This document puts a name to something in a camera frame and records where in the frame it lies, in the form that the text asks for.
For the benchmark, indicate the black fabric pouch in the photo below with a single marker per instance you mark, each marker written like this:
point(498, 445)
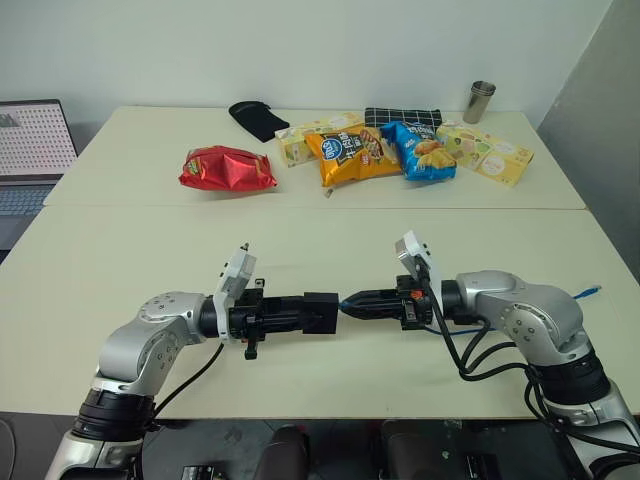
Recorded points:
point(257, 120)

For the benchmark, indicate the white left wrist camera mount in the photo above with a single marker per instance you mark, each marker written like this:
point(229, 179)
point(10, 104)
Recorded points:
point(235, 280)

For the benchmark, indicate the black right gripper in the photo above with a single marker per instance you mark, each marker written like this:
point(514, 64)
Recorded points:
point(412, 310)

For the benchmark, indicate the orange chips bag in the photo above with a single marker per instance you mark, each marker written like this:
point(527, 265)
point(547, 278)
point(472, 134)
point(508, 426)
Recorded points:
point(350, 155)

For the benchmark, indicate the grey laptop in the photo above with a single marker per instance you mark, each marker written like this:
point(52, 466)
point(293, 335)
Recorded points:
point(30, 145)

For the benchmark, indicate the stacked steel cups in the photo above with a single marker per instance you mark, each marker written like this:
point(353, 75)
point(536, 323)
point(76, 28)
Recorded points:
point(478, 102)

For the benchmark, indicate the grey partition panel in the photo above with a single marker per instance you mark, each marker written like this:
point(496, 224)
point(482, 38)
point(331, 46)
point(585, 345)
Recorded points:
point(600, 150)

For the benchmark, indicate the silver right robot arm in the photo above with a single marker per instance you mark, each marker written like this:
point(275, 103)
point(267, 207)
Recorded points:
point(530, 310)

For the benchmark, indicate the red chips bag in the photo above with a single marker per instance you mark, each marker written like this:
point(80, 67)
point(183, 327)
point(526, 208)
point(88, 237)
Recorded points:
point(225, 167)

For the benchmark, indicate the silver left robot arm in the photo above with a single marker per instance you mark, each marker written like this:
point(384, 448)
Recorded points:
point(145, 340)

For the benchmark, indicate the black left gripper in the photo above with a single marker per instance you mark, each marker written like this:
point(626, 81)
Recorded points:
point(252, 312)

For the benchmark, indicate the small black box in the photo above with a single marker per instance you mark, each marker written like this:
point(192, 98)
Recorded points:
point(327, 312)

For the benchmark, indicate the yellow printed carton box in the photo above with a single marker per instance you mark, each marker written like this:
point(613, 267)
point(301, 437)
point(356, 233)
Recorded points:
point(490, 152)
point(295, 145)

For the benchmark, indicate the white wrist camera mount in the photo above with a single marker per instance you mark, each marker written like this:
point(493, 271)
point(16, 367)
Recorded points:
point(235, 280)
point(417, 252)

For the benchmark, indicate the black checked cloth pouch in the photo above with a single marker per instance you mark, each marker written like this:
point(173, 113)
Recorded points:
point(400, 117)

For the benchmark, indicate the blue chips bag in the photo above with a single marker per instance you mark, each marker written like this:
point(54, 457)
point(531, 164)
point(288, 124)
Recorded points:
point(425, 150)

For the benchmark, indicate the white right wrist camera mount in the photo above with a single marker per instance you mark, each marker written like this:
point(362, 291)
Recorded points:
point(417, 252)

